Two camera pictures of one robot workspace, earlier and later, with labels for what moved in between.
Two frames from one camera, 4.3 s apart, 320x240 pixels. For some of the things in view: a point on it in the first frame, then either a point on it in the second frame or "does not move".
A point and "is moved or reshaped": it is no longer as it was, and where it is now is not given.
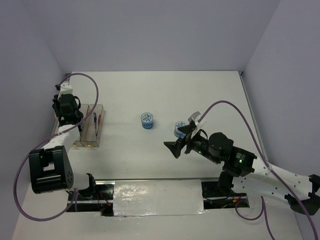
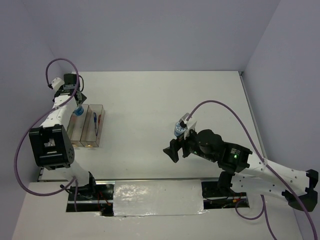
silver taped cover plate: x=146 y=198 does not move
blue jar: x=147 y=120 is moved or reshaped
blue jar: x=177 y=132 does not move
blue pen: x=95 y=121 does not move
